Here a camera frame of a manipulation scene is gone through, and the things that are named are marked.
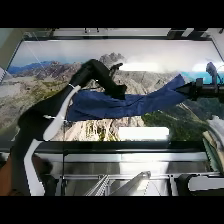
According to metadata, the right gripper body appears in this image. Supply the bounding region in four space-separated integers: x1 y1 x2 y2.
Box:
189 77 205 101

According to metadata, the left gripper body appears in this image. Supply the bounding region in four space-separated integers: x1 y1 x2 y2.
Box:
105 78 128 101

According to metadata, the blue shirt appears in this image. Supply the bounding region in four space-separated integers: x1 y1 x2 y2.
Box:
65 73 188 123

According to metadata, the white garment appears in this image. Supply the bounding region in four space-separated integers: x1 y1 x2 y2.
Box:
206 114 224 148

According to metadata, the green striped garment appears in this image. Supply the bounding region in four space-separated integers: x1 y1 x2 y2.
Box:
201 130 224 175

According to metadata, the silver frame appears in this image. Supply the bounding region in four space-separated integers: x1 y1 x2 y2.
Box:
0 151 224 197

